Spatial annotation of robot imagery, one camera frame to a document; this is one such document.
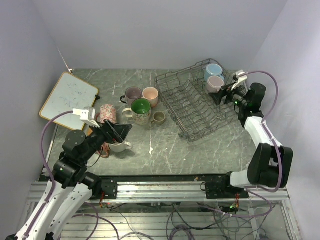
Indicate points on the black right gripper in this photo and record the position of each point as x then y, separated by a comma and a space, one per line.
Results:
226, 90

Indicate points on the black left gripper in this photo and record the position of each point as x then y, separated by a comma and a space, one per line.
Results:
113, 132

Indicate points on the pink patterned mug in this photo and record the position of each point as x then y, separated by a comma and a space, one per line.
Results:
107, 112

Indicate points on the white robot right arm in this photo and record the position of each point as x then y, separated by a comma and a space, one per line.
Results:
271, 163

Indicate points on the small whiteboard wooden frame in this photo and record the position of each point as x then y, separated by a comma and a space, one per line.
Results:
70, 92

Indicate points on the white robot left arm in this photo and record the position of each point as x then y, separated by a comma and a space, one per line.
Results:
70, 184

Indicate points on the purple mug dark handle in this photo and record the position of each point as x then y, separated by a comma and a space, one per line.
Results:
131, 94

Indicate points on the peach pink mug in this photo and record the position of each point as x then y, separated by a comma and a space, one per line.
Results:
152, 95

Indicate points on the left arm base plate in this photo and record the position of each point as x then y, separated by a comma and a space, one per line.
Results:
105, 189

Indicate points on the cream white speckled mug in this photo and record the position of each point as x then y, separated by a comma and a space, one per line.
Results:
120, 147

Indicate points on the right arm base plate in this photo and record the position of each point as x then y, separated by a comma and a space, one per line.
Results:
222, 189

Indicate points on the small olive grey cup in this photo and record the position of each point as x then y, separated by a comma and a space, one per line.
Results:
158, 118

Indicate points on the aluminium mounting rail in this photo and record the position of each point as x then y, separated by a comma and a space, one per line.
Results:
162, 192

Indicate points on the orange mug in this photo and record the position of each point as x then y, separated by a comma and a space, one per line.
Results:
104, 151

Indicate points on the green inside floral mug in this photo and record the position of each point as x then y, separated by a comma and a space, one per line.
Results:
140, 111

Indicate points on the grey wire dish rack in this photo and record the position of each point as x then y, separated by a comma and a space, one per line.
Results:
184, 94

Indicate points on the lavender mug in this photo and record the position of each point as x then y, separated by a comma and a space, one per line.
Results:
214, 84

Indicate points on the light blue mug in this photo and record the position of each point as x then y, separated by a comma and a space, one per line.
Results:
213, 70

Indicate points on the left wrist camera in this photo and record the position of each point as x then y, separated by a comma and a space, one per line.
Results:
87, 116

